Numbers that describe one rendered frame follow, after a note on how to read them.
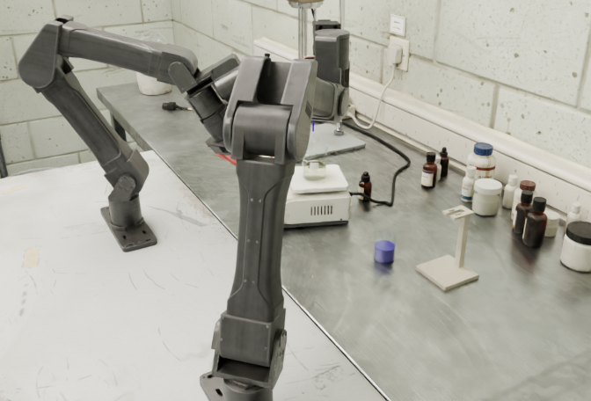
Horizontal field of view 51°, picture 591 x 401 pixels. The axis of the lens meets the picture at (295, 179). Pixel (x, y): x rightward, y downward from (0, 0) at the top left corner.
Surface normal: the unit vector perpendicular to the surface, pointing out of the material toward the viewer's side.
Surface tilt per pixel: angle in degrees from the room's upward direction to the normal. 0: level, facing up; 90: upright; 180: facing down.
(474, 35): 90
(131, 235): 0
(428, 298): 0
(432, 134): 90
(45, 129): 90
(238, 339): 73
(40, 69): 90
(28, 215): 0
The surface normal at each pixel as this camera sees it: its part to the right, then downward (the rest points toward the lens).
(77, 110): 0.08, 0.40
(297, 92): -0.19, -0.43
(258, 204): -0.28, 0.12
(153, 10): 0.48, 0.36
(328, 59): -0.29, 0.39
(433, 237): 0.00, -0.91
